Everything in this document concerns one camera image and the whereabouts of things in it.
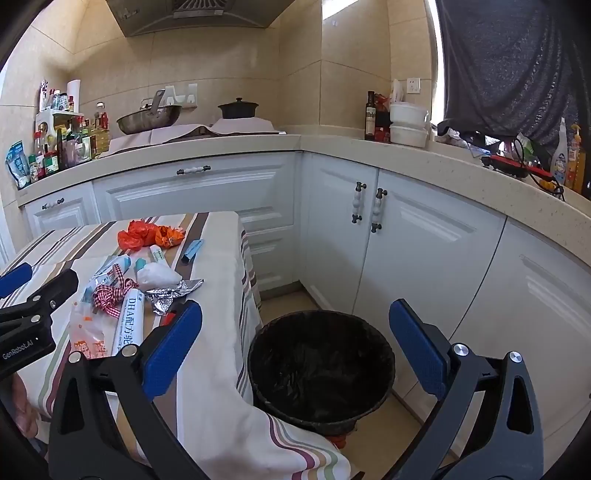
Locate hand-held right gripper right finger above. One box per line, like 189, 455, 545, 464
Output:
388, 299, 546, 480

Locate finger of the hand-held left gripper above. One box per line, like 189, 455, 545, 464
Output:
0, 263, 34, 300
0, 268, 80, 329

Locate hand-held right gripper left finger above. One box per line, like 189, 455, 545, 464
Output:
48, 299, 204, 480

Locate long white box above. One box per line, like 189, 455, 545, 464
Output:
111, 288, 145, 356

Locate silver foil wrapper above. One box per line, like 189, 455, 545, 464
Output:
145, 278, 205, 316

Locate red checkered ribbon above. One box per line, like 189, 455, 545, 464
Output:
91, 264, 139, 319

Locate clear bag with orange print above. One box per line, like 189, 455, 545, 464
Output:
68, 300, 118, 361

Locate blue and white toothpaste tube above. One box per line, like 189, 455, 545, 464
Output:
85, 256, 134, 296

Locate white tissue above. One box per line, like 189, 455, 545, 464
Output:
137, 264, 183, 291

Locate small light blue box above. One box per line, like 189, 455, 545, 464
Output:
180, 240, 205, 265

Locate black trash bin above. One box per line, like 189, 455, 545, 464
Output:
247, 310, 397, 437

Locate orange plastic bag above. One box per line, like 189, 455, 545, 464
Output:
117, 220, 160, 252

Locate orange snack wrapper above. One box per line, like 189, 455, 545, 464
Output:
154, 225, 186, 247

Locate person's left hand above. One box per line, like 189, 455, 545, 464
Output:
9, 371, 47, 432

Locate striped tablecloth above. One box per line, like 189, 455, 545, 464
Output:
0, 211, 365, 480

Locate white kitchen cabinet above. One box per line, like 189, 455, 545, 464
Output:
23, 150, 591, 480

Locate blue seasoning packet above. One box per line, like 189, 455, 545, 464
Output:
6, 141, 31, 190

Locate group of condiment bottles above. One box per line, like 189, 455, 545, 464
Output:
28, 80, 112, 181

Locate yellow cooking oil bottle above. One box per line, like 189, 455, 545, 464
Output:
81, 124, 112, 160

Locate white condiment rack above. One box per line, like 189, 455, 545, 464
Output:
36, 111, 86, 171

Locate pink stove cover cloth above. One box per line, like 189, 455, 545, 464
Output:
99, 124, 214, 158
211, 117, 278, 136

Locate beige kitchen countertop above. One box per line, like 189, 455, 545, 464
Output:
18, 134, 591, 241

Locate steel wok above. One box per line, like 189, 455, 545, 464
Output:
116, 90, 183, 136

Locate white lidded container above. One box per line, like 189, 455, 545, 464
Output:
389, 124, 429, 148
390, 102, 429, 129

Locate dark sauce bottles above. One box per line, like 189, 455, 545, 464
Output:
375, 93, 392, 141

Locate green plastic packet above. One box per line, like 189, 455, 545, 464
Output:
515, 134, 541, 162

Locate dark glass bottle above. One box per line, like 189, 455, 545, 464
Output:
365, 91, 378, 141

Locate white spray bottle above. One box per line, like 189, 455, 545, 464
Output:
551, 117, 570, 185

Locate orange dish soap bottle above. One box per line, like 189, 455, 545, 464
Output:
566, 124, 587, 192

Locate black lidded pot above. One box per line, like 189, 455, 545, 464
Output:
218, 97, 260, 121

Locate dark grey curtain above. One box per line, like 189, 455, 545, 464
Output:
436, 0, 591, 141

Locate grey range hood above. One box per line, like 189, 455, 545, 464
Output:
105, 0, 296, 38

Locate white cabinet door handle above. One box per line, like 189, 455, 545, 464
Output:
353, 182, 367, 224
372, 188, 387, 232

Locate white double wall socket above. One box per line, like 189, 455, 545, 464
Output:
165, 83, 199, 110

